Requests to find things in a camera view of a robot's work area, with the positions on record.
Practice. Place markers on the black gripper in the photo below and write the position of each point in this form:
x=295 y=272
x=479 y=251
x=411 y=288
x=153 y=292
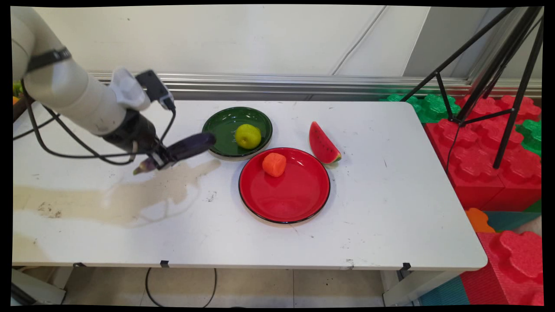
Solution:
x=130 y=130

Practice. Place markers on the purple toy eggplant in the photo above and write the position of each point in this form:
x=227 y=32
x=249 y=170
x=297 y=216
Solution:
x=190 y=145

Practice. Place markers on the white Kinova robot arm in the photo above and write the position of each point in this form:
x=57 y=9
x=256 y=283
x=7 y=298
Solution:
x=65 y=86

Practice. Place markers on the dark green plate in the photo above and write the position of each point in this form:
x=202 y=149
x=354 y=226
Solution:
x=225 y=130

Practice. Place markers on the yellow-green apple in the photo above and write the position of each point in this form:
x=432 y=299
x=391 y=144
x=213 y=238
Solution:
x=248 y=136

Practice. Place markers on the orange toy fruit piece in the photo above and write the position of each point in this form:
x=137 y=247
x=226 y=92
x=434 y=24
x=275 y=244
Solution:
x=274 y=164

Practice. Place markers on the red plate with black rim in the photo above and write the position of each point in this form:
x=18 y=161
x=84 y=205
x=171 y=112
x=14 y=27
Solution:
x=288 y=193

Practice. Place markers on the brown wicker basket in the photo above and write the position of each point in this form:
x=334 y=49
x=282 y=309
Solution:
x=16 y=110

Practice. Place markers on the green toy grapes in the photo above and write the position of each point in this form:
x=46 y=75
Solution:
x=16 y=89

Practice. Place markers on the toy watermelon slice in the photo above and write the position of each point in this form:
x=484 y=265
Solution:
x=323 y=145

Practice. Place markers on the grey table leg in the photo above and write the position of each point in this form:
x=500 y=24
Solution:
x=39 y=290
x=412 y=288

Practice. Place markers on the green foam block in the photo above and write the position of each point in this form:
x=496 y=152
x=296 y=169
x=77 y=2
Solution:
x=532 y=135
x=433 y=106

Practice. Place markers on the teal foam mat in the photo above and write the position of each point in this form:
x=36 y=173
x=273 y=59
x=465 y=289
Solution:
x=507 y=219
x=446 y=294

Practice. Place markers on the large red foam block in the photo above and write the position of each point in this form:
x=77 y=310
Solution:
x=481 y=160

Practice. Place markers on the orange foam piece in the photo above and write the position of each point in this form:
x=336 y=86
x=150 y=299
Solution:
x=478 y=220

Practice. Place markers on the black tripod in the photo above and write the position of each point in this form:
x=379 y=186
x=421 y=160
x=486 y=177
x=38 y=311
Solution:
x=498 y=65

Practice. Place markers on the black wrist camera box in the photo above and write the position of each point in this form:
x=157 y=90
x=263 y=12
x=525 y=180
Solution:
x=156 y=89

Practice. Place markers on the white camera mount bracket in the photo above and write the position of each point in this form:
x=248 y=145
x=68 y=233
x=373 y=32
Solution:
x=130 y=89

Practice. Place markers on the aluminium wall rail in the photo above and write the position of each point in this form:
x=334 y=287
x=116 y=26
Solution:
x=303 y=86

